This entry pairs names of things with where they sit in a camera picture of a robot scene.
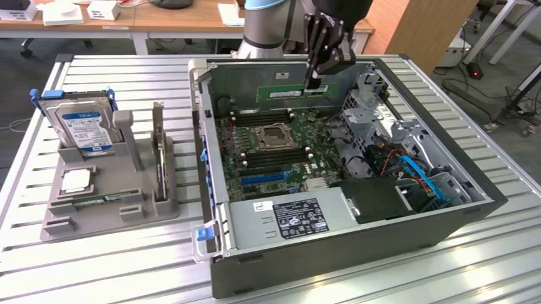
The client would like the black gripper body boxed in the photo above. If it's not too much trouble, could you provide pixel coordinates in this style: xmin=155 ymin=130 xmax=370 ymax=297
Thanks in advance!
xmin=311 ymin=0 xmax=374 ymax=34

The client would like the green RAM stick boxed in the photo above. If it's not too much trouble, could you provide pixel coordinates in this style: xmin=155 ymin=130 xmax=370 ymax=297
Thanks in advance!
xmin=72 ymin=194 xmax=128 ymax=207
xmin=256 ymin=82 xmax=335 ymax=103

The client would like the black RAM slot bank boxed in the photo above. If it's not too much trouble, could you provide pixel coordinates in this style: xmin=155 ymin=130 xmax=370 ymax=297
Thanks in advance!
xmin=231 ymin=108 xmax=297 ymax=128
xmin=240 ymin=146 xmax=314 ymax=169

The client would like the wooden cabinet panel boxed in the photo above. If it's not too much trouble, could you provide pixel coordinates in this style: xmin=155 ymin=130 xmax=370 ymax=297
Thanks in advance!
xmin=362 ymin=0 xmax=480 ymax=75

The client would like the silver metal drive cage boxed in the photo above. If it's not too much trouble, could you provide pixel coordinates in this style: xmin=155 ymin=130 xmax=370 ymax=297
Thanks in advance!
xmin=339 ymin=72 xmax=426 ymax=156

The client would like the white paper stack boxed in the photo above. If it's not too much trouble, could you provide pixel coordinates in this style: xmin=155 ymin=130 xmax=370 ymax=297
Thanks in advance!
xmin=220 ymin=0 xmax=247 ymax=28

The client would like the white floor unit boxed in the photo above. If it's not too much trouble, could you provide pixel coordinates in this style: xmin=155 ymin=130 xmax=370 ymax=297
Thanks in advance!
xmin=434 ymin=30 xmax=473 ymax=68

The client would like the CPU socket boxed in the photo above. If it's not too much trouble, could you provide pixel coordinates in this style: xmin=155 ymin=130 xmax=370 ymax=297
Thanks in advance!
xmin=251 ymin=122 xmax=298 ymax=151

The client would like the black power strip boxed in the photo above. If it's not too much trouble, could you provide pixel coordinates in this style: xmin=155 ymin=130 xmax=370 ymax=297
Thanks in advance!
xmin=464 ymin=62 xmax=485 ymax=80

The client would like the wooden desk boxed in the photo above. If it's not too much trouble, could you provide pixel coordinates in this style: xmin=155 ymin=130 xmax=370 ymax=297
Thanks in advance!
xmin=0 ymin=0 xmax=377 ymax=55

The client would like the green motherboard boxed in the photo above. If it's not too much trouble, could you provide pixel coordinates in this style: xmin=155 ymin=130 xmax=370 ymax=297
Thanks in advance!
xmin=214 ymin=106 xmax=353 ymax=203

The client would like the small silver chipset heatsink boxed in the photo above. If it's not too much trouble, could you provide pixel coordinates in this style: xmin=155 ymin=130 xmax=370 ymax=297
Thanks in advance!
xmin=305 ymin=177 xmax=331 ymax=193

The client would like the blue expansion slot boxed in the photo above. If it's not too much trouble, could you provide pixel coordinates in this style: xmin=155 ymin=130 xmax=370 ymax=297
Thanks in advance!
xmin=240 ymin=172 xmax=289 ymax=187

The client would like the black wheeled stand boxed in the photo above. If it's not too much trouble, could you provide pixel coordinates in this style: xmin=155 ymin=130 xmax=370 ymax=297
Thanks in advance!
xmin=485 ymin=63 xmax=541 ymax=137

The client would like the black fan shroud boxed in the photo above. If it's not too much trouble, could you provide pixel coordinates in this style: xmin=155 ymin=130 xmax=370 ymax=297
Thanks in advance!
xmin=339 ymin=178 xmax=419 ymax=225

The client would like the graphics card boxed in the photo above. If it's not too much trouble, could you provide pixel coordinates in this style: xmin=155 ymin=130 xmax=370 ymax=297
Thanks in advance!
xmin=151 ymin=101 xmax=170 ymax=204

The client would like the white cardboard box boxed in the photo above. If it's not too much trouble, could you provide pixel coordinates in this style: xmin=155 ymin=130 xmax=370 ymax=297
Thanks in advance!
xmin=87 ymin=3 xmax=123 ymax=22
xmin=0 ymin=0 xmax=44 ymax=20

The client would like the silver power supply unit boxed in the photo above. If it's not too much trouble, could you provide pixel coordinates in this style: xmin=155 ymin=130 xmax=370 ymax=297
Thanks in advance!
xmin=227 ymin=192 xmax=361 ymax=251

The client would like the white box with round lid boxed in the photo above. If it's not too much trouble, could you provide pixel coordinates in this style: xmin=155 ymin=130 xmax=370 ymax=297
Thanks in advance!
xmin=41 ymin=3 xmax=87 ymax=27

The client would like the hard disk in blue caddy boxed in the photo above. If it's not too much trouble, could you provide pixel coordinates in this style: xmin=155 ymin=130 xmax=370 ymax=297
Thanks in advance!
xmin=29 ymin=85 xmax=119 ymax=158

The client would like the black open PC case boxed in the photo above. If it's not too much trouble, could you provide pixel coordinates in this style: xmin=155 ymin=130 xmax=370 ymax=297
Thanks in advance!
xmin=187 ymin=58 xmax=509 ymax=300

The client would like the blue case latch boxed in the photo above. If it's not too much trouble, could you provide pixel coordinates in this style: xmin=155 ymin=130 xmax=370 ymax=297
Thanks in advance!
xmin=192 ymin=225 xmax=212 ymax=243

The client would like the grey parts rack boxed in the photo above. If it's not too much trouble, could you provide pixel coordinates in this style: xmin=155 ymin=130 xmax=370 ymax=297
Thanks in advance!
xmin=39 ymin=101 xmax=180 ymax=244

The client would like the silver CPU chip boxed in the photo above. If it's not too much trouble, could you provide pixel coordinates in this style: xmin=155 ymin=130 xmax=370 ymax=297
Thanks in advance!
xmin=60 ymin=168 xmax=98 ymax=194

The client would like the black floor cable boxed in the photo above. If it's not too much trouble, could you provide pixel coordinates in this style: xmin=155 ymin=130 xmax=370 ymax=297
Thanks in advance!
xmin=441 ymin=78 xmax=510 ymax=103

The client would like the white table frame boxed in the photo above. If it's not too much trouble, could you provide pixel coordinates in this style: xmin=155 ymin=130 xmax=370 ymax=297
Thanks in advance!
xmin=462 ymin=0 xmax=534 ymax=65

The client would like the blue disk bay bracket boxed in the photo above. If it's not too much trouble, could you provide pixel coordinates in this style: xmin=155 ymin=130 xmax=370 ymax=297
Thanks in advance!
xmin=398 ymin=153 xmax=437 ymax=198

